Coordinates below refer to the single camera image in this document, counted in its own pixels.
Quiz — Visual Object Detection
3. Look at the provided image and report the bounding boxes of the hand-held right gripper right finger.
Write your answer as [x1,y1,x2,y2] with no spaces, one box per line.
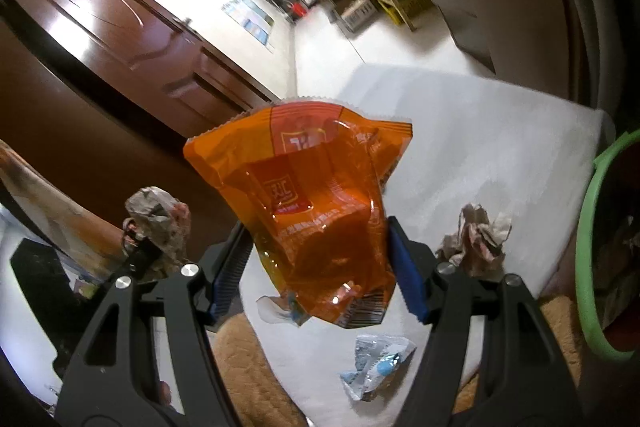
[387,216,586,427]

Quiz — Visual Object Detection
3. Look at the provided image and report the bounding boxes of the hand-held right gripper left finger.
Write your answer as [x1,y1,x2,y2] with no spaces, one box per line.
[52,222,254,427]

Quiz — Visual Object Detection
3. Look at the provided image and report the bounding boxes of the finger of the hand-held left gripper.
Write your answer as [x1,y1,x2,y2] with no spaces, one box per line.
[120,218,168,283]

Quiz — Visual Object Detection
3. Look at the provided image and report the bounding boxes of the orange snack bag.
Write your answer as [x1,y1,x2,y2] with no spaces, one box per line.
[182,99,414,331]

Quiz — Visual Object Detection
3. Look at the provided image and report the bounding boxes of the green rimmed bin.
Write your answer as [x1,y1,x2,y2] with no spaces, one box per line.
[575,129,640,365]

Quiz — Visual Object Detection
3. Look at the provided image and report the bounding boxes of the small white wrapper scrap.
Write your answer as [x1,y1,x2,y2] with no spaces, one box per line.
[256,292,306,327]

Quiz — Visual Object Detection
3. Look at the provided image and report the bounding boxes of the crumpled white pink paper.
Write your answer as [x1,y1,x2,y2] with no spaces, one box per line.
[435,203,514,281]

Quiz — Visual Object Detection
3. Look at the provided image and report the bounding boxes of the silver and blue wrapper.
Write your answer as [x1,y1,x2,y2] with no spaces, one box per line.
[340,334,417,403]

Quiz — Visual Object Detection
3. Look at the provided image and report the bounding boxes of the brown wooden door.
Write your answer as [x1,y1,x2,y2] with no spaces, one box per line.
[0,0,281,138]

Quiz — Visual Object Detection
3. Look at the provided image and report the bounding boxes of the yellow plastic crate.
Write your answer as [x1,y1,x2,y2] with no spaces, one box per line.
[382,0,434,26]

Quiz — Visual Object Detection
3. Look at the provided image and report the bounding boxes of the wall poster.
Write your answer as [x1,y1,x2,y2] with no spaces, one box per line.
[222,0,276,54]

